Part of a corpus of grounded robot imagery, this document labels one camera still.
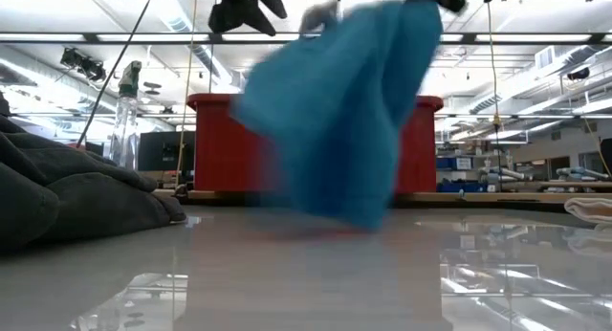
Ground blue t-shirt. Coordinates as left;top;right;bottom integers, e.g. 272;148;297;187
231;0;444;232

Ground red plastic laundry basket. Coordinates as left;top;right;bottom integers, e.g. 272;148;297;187
186;93;445;194

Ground black track light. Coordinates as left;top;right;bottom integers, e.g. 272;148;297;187
59;47;107;83

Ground cream canvas tote bag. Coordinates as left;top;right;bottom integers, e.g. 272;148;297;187
563;196;612;226

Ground blue storage bin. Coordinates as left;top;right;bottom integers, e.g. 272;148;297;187
435;156;474;172

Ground dark grey pants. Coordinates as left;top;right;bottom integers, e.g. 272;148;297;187
0;115;187;254

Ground long black cable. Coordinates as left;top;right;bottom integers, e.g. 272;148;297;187
76;0;159;148

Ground clear spray bottle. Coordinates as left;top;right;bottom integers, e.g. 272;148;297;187
108;60;143;172

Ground black monitor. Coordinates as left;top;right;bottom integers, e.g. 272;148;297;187
138;130;196;173

